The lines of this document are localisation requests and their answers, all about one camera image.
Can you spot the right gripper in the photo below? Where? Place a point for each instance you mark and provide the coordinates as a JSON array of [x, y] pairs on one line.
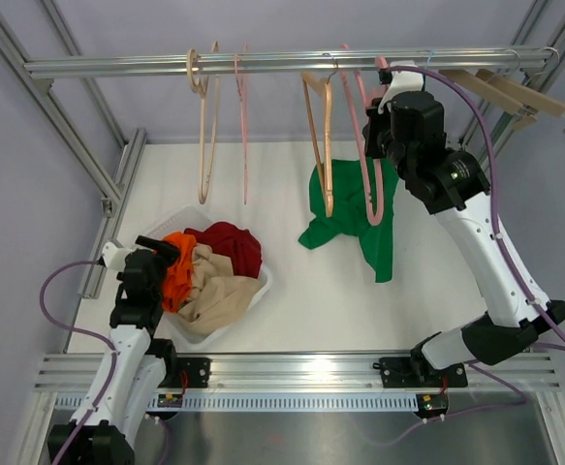
[[375, 121]]

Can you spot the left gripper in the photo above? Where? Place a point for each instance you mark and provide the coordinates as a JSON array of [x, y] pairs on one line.
[[166, 252]]

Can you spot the orange t shirt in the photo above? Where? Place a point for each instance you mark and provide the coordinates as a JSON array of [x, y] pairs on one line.
[[178, 283]]

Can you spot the beige t shirt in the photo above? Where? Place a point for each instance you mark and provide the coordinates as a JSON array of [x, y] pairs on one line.
[[218, 298]]

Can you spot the green t shirt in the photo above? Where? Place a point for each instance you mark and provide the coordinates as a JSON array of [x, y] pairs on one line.
[[349, 216]]

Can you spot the red t shirt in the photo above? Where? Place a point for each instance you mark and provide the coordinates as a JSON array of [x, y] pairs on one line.
[[240, 246]]

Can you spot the blue hanger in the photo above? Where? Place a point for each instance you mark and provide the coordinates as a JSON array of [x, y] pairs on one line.
[[428, 62]]

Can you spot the pink wire hanger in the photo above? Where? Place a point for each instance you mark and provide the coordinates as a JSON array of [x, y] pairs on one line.
[[241, 87]]

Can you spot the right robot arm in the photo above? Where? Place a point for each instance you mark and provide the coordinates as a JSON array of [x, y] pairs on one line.
[[408, 131]]

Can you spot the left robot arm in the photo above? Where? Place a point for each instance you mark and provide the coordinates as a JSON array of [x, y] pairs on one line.
[[104, 428]]

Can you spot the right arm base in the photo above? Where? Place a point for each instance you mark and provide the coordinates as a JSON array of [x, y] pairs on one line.
[[415, 372]]

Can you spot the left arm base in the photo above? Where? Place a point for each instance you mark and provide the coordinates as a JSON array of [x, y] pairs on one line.
[[183, 375]]

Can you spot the wooden clip hanger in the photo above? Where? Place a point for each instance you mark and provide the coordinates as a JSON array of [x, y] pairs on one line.
[[464, 79], [518, 100]]

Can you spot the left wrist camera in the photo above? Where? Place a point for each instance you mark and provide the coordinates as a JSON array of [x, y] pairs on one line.
[[114, 255]]

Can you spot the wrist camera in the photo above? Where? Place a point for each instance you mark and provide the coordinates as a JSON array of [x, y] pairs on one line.
[[402, 81], [114, 255]]

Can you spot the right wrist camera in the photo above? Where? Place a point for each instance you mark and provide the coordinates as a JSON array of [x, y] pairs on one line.
[[402, 81]]

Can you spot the front aluminium rail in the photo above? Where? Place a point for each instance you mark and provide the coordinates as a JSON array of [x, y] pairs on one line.
[[304, 372]]

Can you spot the white cable duct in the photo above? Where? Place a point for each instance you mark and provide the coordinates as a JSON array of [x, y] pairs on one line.
[[219, 402]]

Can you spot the aluminium hanging rail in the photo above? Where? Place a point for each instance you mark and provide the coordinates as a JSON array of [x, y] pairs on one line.
[[220, 63]]

